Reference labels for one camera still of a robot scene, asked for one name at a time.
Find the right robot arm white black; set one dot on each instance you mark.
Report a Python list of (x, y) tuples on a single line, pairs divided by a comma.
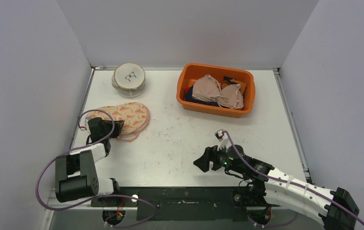
[(333, 209)]

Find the floral mesh laundry bag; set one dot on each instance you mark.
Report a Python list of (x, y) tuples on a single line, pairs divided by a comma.
[(134, 114)]

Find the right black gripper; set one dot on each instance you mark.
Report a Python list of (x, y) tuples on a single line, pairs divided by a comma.
[(211, 159)]

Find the beige pink bra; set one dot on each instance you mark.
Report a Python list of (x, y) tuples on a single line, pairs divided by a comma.
[(227, 94)]

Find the orange plastic bin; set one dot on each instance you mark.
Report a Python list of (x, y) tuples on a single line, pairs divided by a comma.
[(194, 71)]

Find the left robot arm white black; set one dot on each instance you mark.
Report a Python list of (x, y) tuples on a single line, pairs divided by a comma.
[(76, 176)]

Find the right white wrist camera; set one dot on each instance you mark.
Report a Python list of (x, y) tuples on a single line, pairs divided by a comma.
[(222, 138)]

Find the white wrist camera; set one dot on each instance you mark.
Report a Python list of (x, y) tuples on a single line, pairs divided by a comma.
[(86, 122), (222, 138)]

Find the round white mesh laundry bag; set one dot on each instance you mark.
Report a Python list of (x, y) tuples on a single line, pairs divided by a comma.
[(129, 79)]

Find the navy blue garment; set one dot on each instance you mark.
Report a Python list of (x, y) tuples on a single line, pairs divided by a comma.
[(189, 98)]

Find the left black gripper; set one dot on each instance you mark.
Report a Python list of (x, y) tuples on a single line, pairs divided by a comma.
[(118, 127)]

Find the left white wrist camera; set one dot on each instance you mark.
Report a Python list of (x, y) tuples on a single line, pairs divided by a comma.
[(86, 122)]

